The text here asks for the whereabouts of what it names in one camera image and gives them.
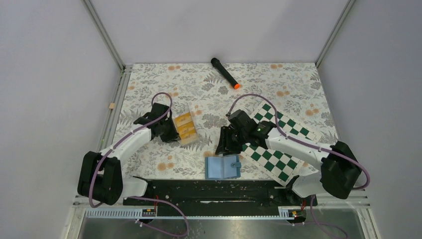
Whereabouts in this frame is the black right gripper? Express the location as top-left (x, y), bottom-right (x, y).
top-left (215, 125), bottom-right (249, 156)

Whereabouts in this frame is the blue card holder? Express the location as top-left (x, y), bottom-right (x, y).
top-left (205, 155), bottom-right (241, 180)

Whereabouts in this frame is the clear box with orange cards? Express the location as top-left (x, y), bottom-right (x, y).
top-left (172, 103), bottom-right (199, 146)

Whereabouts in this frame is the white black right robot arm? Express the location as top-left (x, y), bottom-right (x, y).
top-left (216, 110), bottom-right (362, 205)

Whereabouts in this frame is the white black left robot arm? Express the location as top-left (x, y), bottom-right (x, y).
top-left (77, 103), bottom-right (179, 205)

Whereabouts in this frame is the green white checkered board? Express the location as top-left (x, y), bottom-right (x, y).
top-left (241, 101), bottom-right (321, 186)

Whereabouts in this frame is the black marker orange tip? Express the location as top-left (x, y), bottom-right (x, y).
top-left (211, 58), bottom-right (240, 89)

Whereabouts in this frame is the floral tablecloth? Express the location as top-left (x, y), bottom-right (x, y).
top-left (114, 63), bottom-right (338, 179)

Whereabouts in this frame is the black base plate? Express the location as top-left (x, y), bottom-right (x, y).
top-left (144, 180), bottom-right (317, 207)

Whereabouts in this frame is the slotted cable duct rail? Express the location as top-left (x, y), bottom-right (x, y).
top-left (85, 206), bottom-right (306, 220)

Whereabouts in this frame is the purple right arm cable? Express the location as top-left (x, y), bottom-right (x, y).
top-left (226, 94), bottom-right (371, 190)

